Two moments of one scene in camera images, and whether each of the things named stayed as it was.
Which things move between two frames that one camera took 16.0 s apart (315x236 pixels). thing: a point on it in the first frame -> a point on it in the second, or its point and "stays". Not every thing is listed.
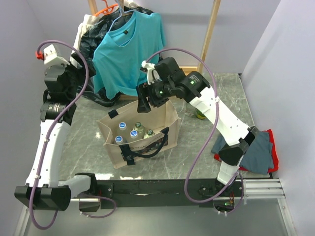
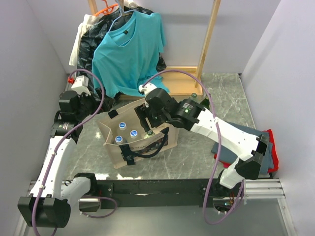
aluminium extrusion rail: (263, 188) stays
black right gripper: (144, 90) -> (143, 111)
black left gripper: (81, 72) -> (95, 103)
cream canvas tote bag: (162, 119) stays
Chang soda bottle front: (149, 132) stays
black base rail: (127, 194) stays
